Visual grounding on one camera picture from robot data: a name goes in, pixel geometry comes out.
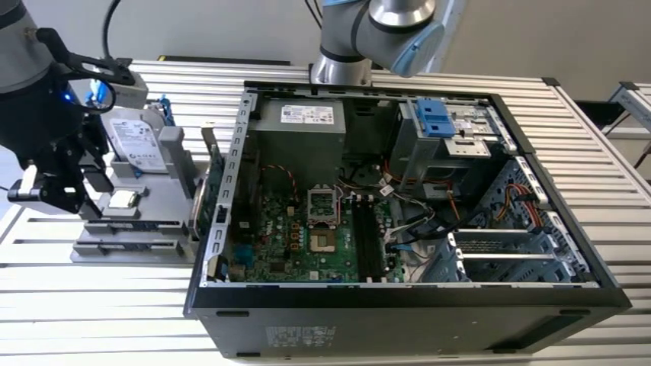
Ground thin black camera cable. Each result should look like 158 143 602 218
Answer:
100 0 124 62

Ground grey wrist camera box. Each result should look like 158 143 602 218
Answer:
110 56 151 103

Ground black case fan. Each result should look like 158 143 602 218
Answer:
234 148 263 233

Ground black looped cable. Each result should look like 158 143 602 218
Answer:
394 207 490 245

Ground green motherboard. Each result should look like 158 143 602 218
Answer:
223 182 408 285

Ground hard disk in blue carrier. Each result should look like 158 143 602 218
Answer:
98 95 178 178

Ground twisted fan wire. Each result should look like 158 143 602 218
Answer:
259 164 300 203

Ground silver CPU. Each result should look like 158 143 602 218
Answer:
110 189 139 210

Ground metal socket cover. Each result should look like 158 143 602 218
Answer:
307 185 340 226

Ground orange yellow power wires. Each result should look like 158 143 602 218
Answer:
495 182 546 233

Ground blue drive bay latch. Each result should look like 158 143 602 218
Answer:
414 98 454 139

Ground black camera bracket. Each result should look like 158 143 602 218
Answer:
32 27 138 85

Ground green graphics card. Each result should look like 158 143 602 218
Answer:
187 120 228 239

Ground perforated metal disk bay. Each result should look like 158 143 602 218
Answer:
422 156 596 285

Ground black PC case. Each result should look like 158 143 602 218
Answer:
182 79 634 360

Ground multicolour supply wire bundle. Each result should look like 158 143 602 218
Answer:
336 162 439 209

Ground grey power supply unit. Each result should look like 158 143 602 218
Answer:
247 97 348 185

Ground grey parts rack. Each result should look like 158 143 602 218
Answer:
71 125 204 265

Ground CPU socket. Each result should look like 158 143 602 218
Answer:
308 227 340 253

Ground RAM slot with white clips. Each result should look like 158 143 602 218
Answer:
366 194 388 284
355 194 375 284

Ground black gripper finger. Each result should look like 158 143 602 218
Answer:
23 146 104 221
75 115 118 194

